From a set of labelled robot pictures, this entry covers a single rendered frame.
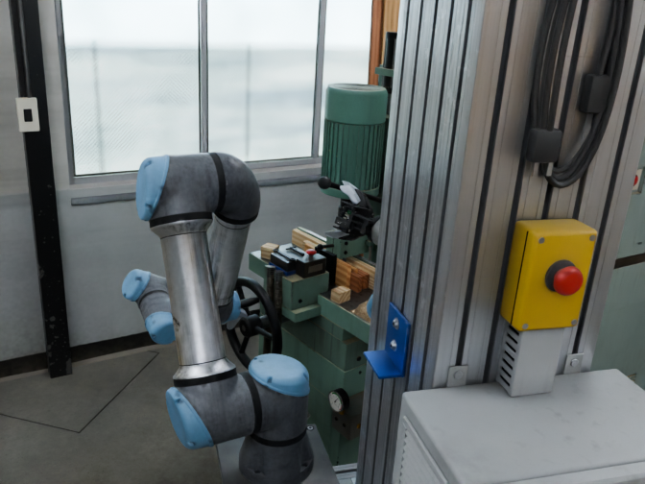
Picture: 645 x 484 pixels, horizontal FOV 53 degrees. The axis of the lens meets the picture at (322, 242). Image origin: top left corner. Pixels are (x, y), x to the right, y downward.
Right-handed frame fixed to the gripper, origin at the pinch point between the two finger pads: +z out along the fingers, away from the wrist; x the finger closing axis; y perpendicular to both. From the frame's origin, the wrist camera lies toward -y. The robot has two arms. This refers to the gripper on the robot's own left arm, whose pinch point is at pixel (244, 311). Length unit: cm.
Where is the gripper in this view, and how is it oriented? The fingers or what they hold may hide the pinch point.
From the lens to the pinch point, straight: 177.9
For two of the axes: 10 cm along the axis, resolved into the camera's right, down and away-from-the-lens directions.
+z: 6.4, 3.2, 7.0
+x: 6.3, 3.0, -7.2
